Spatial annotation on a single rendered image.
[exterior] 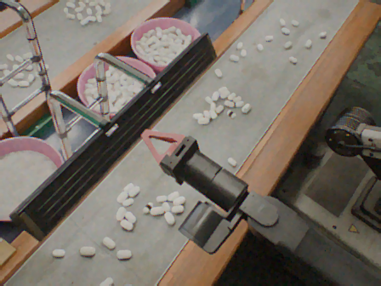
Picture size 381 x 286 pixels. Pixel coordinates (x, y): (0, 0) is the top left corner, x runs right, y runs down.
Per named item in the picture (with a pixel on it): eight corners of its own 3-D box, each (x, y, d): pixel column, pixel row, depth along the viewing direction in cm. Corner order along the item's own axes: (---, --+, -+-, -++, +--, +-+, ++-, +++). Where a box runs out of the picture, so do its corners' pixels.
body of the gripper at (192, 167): (173, 180, 73) (205, 203, 71) (162, 164, 64) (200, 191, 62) (194, 151, 75) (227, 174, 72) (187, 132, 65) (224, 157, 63)
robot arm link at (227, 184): (253, 192, 68) (254, 184, 63) (230, 225, 67) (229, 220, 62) (220, 169, 71) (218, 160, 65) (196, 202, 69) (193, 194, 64)
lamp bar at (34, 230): (216, 60, 108) (220, 38, 102) (40, 243, 74) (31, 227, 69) (191, 46, 110) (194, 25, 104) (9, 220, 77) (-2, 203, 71)
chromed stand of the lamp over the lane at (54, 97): (159, 178, 126) (164, 77, 91) (117, 227, 116) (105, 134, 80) (111, 148, 132) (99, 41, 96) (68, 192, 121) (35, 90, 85)
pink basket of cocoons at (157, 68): (213, 55, 162) (216, 37, 154) (174, 95, 148) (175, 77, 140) (158, 28, 169) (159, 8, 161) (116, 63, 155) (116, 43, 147)
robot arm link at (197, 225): (279, 220, 68) (283, 210, 60) (240, 277, 66) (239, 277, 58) (220, 180, 72) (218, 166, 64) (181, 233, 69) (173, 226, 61)
